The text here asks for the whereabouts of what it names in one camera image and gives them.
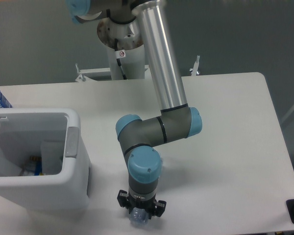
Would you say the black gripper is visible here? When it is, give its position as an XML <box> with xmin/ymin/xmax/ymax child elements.
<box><xmin>117</xmin><ymin>189</ymin><xmax>166</xmax><ymax>219</ymax></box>

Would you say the clear plastic water bottle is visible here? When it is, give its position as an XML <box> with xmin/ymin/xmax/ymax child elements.
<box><xmin>129</xmin><ymin>208</ymin><xmax>148</xmax><ymax>226</ymax></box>

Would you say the white plastic wrapper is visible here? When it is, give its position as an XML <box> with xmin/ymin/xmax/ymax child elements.
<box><xmin>40</xmin><ymin>140</ymin><xmax>64</xmax><ymax>175</ymax></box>

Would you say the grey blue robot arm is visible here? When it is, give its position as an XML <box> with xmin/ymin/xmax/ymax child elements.
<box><xmin>66</xmin><ymin>0</ymin><xmax>202</xmax><ymax>223</ymax></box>

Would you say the white trash can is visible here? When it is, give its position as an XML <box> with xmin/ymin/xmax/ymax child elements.
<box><xmin>0</xmin><ymin>108</ymin><xmax>91</xmax><ymax>210</ymax></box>

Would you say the blue snack packet in bin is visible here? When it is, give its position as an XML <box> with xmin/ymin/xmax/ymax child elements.
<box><xmin>21</xmin><ymin>156</ymin><xmax>43</xmax><ymax>176</ymax></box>

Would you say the white base frame with bolts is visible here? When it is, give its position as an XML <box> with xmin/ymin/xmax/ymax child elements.
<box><xmin>75</xmin><ymin>55</ymin><xmax>201</xmax><ymax>82</ymax></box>

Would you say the black cable on pedestal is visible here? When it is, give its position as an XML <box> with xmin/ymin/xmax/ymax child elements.
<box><xmin>114</xmin><ymin>38</ymin><xmax>128</xmax><ymax>80</ymax></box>

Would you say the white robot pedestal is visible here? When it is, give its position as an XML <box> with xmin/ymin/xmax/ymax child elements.
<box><xmin>97</xmin><ymin>18</ymin><xmax>145</xmax><ymax>80</ymax></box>

